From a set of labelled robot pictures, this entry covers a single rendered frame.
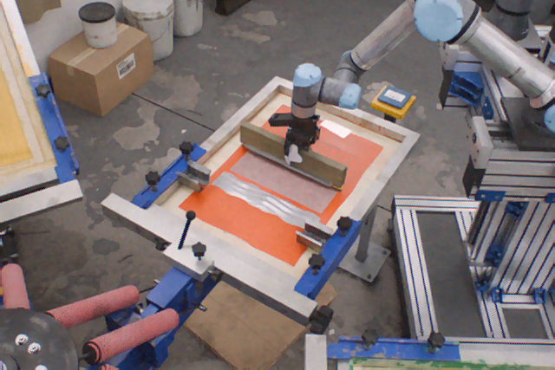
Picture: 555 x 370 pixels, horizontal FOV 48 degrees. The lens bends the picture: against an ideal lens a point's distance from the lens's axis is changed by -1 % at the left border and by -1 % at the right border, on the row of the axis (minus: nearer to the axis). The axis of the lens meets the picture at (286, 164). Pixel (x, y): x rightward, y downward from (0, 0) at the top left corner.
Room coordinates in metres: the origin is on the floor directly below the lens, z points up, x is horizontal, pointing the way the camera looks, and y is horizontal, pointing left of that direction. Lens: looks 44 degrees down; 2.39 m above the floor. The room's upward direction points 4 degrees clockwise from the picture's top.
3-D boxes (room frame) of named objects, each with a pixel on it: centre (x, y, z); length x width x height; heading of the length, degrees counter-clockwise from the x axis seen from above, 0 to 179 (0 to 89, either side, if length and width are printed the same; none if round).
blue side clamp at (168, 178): (1.37, 0.35, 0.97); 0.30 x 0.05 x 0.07; 151
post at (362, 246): (1.89, -0.38, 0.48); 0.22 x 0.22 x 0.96; 61
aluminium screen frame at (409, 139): (1.45, -0.01, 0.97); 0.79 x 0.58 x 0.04; 151
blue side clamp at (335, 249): (1.11, -0.14, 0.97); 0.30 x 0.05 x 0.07; 151
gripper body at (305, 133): (1.47, -0.04, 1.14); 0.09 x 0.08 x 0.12; 62
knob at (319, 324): (0.88, -0.10, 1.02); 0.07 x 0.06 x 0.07; 151
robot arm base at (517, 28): (1.93, -0.72, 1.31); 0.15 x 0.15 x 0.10
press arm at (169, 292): (0.96, 0.26, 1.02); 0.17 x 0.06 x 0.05; 151
